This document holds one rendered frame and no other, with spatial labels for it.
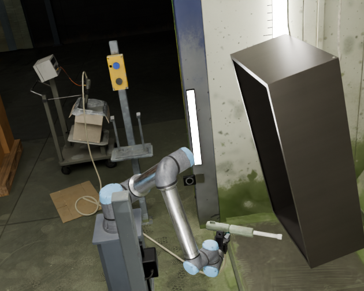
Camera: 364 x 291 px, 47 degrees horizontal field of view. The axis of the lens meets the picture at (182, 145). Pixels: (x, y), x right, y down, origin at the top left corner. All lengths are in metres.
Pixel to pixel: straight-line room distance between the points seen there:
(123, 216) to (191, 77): 1.98
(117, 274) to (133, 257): 1.61
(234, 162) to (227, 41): 0.97
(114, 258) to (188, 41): 1.54
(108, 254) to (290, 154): 1.34
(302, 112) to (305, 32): 1.20
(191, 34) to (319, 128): 1.24
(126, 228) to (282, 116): 1.08
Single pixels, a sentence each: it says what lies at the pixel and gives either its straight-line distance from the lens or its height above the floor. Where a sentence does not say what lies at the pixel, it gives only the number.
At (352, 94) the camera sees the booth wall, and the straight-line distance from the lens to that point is 3.47.
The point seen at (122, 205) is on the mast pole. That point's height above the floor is 1.62.
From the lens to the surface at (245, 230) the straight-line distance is 2.71.
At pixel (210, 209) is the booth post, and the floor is 0.19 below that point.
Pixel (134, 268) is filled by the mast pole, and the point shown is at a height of 1.39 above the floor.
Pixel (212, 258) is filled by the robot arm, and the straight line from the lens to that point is 2.46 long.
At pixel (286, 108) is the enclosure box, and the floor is 1.50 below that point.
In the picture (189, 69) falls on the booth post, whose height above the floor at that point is 1.42.
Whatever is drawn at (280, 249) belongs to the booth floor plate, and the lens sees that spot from 3.41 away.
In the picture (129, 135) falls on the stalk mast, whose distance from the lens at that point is 3.43.
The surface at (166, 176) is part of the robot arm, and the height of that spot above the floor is 1.18.
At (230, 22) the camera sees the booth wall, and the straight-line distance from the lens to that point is 3.02.
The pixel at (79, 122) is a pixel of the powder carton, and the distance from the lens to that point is 4.67.
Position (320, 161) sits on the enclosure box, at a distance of 2.25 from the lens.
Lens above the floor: 2.27
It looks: 26 degrees down
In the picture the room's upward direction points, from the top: 7 degrees counter-clockwise
